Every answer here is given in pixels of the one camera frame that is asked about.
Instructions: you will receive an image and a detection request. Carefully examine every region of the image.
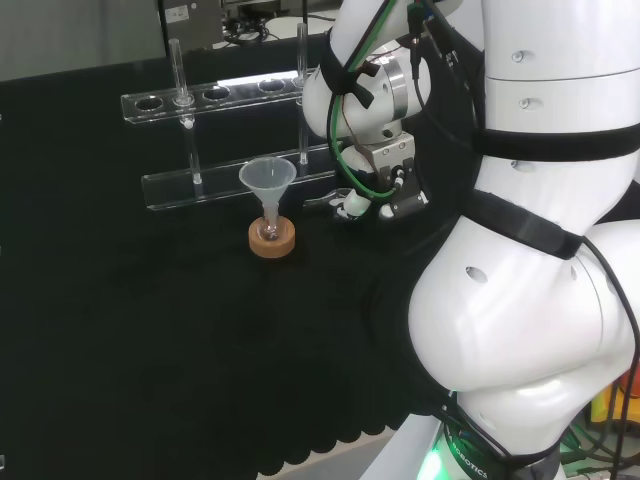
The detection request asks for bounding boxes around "translucent plastic funnel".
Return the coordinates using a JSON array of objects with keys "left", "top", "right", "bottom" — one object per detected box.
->
[{"left": 238, "top": 157, "right": 298, "bottom": 236}]

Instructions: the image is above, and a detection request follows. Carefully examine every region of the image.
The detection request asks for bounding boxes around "cork ring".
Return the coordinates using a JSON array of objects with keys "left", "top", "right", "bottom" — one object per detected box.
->
[{"left": 248, "top": 215, "right": 297, "bottom": 260}]

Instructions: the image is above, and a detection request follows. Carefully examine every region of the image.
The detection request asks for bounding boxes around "wrist camera with silver bracket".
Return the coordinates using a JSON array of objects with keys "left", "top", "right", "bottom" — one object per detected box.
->
[{"left": 359, "top": 131, "right": 431, "bottom": 221}]

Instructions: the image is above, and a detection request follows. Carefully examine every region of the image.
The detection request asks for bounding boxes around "grey cabinet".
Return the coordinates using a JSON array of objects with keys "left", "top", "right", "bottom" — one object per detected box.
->
[{"left": 158, "top": 0, "right": 224, "bottom": 52}]

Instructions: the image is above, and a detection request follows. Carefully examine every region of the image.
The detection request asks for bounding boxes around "yellow stop button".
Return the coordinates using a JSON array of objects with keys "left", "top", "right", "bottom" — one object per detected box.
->
[{"left": 589, "top": 382, "right": 617, "bottom": 427}]

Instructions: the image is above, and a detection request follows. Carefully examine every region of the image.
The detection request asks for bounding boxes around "green cable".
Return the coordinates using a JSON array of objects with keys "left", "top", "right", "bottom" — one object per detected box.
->
[{"left": 325, "top": 0, "right": 416, "bottom": 202}]

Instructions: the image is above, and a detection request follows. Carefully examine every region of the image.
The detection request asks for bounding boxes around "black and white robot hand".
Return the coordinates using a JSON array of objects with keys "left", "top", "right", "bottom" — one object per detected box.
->
[{"left": 303, "top": 145, "right": 382, "bottom": 222}]

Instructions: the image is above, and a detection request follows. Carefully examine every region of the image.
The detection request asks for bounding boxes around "clear funnel stand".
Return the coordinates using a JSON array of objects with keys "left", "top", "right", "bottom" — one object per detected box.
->
[{"left": 120, "top": 22, "right": 351, "bottom": 214}]

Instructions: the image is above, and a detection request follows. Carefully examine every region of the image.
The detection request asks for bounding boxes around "black cloth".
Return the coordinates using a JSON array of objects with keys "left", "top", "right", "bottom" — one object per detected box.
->
[{"left": 0, "top": 34, "right": 484, "bottom": 480}]

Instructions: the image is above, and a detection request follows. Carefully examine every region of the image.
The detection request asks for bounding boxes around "small round-bottom flask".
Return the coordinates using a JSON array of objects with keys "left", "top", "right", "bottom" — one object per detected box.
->
[{"left": 258, "top": 214, "right": 282, "bottom": 244}]

